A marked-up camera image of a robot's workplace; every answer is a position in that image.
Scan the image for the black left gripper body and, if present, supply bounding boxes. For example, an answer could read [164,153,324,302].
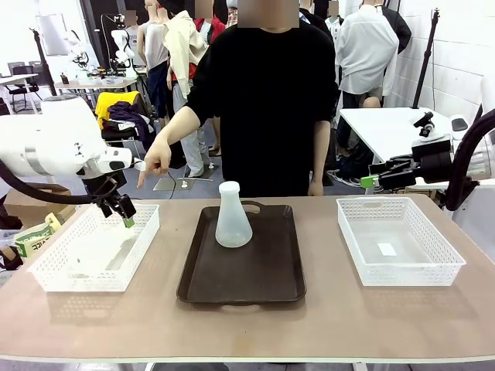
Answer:
[82,169,128,203]

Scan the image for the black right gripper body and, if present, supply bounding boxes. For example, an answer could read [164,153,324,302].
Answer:
[411,148,454,185]

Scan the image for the translucent plastic conical flask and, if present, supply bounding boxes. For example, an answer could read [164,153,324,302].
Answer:
[214,180,254,250]

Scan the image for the person right forearm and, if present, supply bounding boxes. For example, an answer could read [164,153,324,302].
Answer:
[153,105,203,156]

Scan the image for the person left forearm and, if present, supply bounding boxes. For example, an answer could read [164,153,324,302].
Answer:
[311,120,330,185]

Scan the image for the person right hand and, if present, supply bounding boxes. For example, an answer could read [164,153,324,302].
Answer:
[136,139,173,190]

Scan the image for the white basket holding labware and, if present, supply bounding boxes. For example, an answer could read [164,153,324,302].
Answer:
[26,203,161,293]

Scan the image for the large white table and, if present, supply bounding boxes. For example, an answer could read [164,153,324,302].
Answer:
[338,106,484,167]

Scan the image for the translucent plastic labware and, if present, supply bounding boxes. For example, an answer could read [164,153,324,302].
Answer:
[67,226,137,280]

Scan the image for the black chair with clothes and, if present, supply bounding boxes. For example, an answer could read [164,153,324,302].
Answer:
[96,125,152,155]

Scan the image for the grey floor plate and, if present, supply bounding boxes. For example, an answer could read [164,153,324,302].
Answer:
[152,175,214,192]

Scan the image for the green and white carton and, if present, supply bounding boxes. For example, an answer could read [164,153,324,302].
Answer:
[12,220,63,259]

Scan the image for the yellow garment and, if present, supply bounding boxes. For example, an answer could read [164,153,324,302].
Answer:
[94,90,141,131]

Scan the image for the brown cardboard box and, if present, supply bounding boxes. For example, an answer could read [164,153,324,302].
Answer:
[2,184,77,229]

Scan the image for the white basket with label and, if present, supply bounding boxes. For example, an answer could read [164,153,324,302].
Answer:
[336,196,467,288]

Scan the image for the background workbench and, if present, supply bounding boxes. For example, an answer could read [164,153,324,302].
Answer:
[53,75,139,96]

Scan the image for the black tripod stand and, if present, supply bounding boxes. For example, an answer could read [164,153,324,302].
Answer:
[29,26,65,102]
[411,6,442,110]

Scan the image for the mannequin with white shirt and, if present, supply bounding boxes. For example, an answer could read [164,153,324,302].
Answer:
[333,2,400,110]

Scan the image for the black office chair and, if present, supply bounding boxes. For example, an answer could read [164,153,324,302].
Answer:
[6,61,48,114]

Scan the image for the dark brown plastic tray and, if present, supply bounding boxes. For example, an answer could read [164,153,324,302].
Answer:
[176,199,308,307]

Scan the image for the person torso in black shirt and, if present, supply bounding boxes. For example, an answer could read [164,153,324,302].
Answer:
[184,23,338,199]

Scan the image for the black hanging garment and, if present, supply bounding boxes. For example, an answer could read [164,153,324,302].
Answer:
[381,5,413,55]

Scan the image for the mannequin with white tank top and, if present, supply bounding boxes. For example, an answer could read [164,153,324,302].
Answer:
[137,0,173,131]

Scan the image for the mannequin with cream jacket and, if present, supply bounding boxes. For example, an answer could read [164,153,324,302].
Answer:
[162,8,222,179]

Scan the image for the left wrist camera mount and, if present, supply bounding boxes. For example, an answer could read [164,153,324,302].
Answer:
[97,147,149,174]

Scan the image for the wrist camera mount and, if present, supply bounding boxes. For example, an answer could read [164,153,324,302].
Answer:
[411,111,452,150]
[97,147,149,174]

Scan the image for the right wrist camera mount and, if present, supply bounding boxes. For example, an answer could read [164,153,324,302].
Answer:
[411,111,452,150]

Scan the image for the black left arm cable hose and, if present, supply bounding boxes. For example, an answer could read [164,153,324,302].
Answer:
[0,158,118,206]

